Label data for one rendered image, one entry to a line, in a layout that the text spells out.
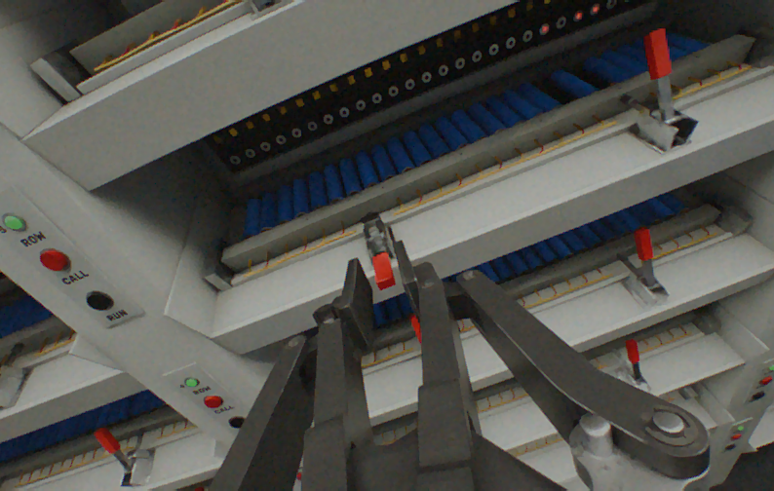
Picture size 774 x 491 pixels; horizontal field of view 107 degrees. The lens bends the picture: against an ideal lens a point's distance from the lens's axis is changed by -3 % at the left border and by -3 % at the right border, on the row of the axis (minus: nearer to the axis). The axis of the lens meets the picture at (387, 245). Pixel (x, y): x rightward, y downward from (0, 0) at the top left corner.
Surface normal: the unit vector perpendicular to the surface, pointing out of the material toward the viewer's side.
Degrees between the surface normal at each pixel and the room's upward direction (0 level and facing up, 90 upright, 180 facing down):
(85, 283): 90
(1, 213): 90
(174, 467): 19
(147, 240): 90
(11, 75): 90
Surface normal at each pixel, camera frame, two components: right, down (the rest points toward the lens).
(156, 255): 0.93, -0.36
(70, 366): -0.29, -0.60
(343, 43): 0.23, 0.71
